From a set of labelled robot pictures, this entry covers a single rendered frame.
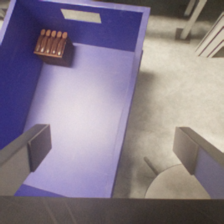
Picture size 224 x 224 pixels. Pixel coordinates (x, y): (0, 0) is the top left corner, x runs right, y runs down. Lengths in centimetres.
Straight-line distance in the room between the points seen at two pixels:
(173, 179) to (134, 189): 30
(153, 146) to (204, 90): 37
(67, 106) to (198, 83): 63
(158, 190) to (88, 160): 25
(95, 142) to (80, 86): 22
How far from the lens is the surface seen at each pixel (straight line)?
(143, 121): 82
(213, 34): 83
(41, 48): 65
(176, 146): 17
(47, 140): 16
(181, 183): 60
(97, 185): 62
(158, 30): 100
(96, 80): 64
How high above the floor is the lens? 81
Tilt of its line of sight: 79 degrees down
